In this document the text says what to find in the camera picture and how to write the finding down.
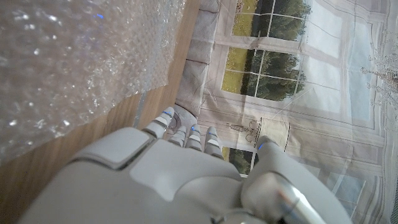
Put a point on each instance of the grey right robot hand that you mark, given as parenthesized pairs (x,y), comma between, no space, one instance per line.
(161,186)

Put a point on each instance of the clear bubble wrap sheet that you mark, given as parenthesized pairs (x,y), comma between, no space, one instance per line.
(62,62)

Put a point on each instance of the printed window backdrop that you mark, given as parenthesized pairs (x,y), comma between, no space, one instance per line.
(311,93)

